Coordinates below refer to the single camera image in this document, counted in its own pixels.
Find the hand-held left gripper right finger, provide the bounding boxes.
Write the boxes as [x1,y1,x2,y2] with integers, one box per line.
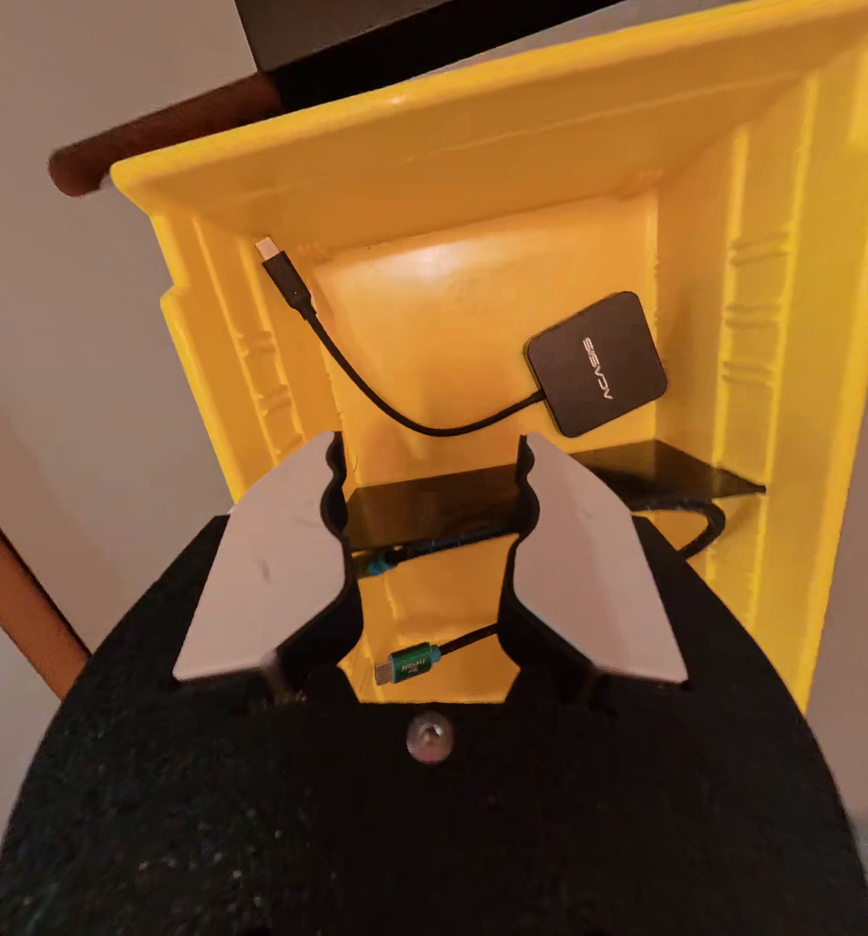
[497,433,691,699]

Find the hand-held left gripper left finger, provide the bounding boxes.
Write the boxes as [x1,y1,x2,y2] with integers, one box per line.
[173,430,365,692]

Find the braided cable green plugs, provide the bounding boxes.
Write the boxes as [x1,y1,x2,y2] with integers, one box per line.
[353,493,727,686]

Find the black square usb hub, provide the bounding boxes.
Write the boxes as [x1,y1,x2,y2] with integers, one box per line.
[254,235,669,440]

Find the yellow plastic bin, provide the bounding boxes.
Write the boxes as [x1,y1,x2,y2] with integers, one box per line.
[110,0,868,714]

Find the black divider plate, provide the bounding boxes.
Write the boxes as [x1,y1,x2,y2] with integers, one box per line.
[345,440,767,551]

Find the black box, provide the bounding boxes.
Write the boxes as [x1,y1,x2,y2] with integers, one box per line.
[232,0,625,114]

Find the dark brown wooden rail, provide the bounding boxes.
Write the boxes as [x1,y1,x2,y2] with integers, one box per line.
[48,73,285,198]

